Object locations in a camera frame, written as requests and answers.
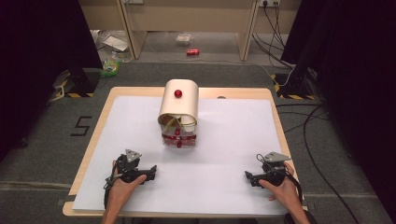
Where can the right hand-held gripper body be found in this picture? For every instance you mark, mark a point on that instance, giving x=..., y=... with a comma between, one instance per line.
x=274, y=174

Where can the green and white plastic bag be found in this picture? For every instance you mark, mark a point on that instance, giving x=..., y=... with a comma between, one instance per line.
x=110, y=67

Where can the yellow-green packet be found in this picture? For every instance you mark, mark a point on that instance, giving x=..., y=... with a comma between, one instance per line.
x=170, y=123

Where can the person's left hand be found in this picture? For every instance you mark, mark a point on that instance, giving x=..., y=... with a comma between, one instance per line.
x=123, y=191

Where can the light wooden desk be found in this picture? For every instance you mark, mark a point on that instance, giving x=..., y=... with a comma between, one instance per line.
x=186, y=15

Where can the red drink can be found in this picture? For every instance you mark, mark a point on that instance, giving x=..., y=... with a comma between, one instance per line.
x=193, y=52

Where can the clear drawer with red knob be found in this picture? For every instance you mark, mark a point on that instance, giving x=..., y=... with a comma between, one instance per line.
x=186, y=142

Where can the cream storage cabinet red knob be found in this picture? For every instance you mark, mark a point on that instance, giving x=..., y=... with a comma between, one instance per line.
x=183, y=104

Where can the white paper scraps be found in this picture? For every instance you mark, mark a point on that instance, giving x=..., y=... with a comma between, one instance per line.
x=115, y=42

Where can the clear plastic food container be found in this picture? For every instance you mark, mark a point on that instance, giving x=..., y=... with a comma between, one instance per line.
x=184, y=38

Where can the white table mat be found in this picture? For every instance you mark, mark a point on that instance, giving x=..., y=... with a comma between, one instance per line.
x=233, y=140

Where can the white wall socket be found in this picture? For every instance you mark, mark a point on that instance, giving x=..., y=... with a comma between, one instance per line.
x=269, y=2

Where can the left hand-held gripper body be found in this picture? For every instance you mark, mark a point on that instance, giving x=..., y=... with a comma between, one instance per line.
x=130, y=169

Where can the black curtain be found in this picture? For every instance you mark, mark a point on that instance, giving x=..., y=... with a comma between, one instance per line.
x=358, y=77
x=37, y=62

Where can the black stand base striped tape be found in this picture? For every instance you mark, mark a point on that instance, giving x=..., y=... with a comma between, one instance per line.
x=295, y=85
x=79, y=82

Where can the pile of red packets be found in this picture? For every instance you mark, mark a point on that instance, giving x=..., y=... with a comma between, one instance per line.
x=174, y=130

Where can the row of red stick packets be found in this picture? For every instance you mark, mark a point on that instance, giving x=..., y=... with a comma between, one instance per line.
x=169, y=136

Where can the person's right hand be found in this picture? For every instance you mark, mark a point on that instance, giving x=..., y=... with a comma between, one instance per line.
x=285, y=194

